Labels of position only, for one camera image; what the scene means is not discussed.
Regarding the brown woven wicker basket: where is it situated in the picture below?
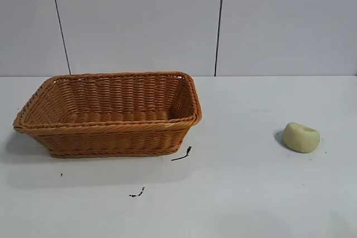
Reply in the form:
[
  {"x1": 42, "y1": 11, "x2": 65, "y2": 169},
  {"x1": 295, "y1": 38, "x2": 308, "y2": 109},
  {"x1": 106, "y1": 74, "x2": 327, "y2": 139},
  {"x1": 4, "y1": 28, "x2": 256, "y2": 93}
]
[{"x1": 12, "y1": 71, "x2": 203, "y2": 158}]

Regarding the pale yellow-green apple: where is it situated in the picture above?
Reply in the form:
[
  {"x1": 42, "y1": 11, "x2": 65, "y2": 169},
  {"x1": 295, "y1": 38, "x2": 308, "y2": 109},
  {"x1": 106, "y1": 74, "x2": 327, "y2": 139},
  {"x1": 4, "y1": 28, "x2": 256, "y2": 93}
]
[{"x1": 282, "y1": 122, "x2": 321, "y2": 154}]

